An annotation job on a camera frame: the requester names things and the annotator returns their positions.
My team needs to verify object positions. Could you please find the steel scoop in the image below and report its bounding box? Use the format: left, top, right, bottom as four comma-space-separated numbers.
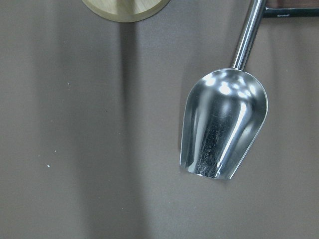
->
179, 0, 268, 180

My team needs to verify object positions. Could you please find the round wooden stand base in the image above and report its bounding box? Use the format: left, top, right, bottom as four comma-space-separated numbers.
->
82, 0, 169, 23

